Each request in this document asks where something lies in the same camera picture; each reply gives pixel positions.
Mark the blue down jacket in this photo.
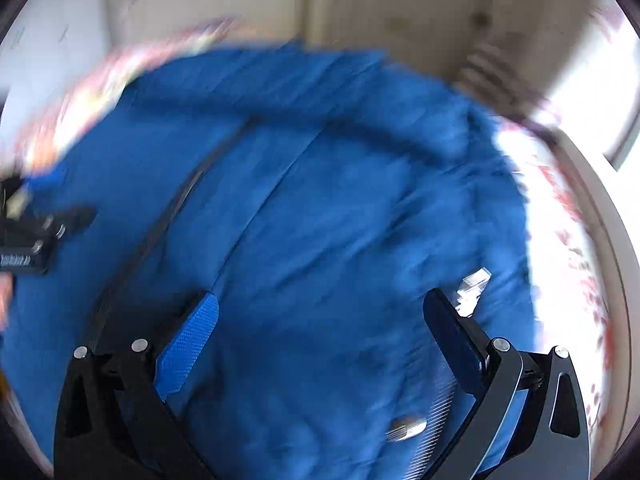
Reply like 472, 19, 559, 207
1, 47, 535, 479

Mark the person's left hand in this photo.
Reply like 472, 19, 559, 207
0, 273, 14, 332

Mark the floral bed quilt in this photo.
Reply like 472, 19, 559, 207
1, 18, 614, 441

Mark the patterned striped curtain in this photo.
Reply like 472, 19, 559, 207
449, 8, 551, 116

